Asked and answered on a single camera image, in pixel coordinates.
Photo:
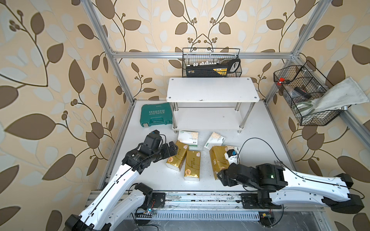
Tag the white cloth rag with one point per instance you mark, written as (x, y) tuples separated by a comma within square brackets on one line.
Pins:
[(345, 93)]

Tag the aluminium cage frame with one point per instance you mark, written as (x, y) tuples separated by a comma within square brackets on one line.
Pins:
[(332, 37)]

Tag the back black wire basket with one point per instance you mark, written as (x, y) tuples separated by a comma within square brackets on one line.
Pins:
[(207, 55)]

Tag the black wire basket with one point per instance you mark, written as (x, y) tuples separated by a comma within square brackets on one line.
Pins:
[(207, 55), (300, 88)]

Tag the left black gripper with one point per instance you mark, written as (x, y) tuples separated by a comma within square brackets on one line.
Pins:
[(174, 149)]

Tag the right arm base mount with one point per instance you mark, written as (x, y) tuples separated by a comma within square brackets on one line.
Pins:
[(258, 201)]

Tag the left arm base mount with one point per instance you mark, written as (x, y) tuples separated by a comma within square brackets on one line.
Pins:
[(154, 200)]

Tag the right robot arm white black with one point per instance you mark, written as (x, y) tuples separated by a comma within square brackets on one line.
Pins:
[(275, 186)]

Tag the black yellow tool box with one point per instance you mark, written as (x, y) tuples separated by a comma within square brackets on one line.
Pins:
[(225, 69)]

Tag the gold tissue pack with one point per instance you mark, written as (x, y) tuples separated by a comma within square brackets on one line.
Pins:
[(218, 160), (192, 166), (176, 162)]

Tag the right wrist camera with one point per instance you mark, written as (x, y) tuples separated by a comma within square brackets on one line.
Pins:
[(231, 156)]

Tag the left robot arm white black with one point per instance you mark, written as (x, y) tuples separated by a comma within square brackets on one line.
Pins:
[(108, 210)]

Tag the white tissue pack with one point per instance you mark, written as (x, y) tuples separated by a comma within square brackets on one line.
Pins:
[(188, 137), (214, 140), (235, 148)]

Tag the green plastic tool case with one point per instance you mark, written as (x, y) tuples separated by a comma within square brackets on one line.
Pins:
[(156, 114)]

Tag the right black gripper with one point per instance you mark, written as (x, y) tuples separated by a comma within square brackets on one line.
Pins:
[(223, 178)]

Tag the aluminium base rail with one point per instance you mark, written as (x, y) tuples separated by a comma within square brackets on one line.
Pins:
[(220, 206)]

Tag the right black wire basket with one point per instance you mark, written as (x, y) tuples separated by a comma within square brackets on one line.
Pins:
[(300, 88)]

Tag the white two-tier shelf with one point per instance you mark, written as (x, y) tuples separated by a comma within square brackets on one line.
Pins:
[(211, 104)]

